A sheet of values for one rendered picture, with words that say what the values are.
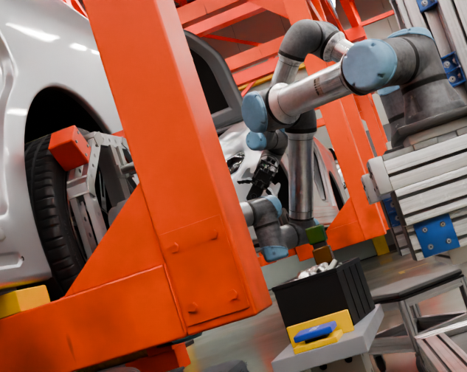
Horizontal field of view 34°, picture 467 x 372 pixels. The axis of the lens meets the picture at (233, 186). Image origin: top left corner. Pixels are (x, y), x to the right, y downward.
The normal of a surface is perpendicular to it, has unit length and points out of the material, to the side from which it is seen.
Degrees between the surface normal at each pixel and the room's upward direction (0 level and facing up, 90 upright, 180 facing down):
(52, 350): 90
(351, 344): 90
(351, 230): 90
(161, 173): 90
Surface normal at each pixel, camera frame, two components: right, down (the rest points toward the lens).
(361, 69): -0.68, 0.15
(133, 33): -0.25, -0.02
